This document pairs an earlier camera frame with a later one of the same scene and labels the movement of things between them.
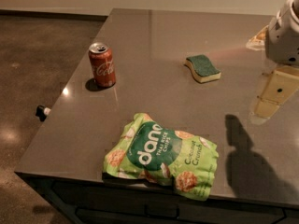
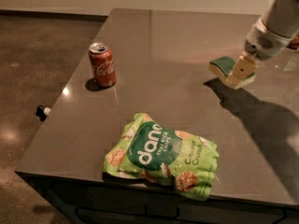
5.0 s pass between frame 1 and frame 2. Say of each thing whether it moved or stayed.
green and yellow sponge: moved
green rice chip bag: stayed
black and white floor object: stayed
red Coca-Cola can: stayed
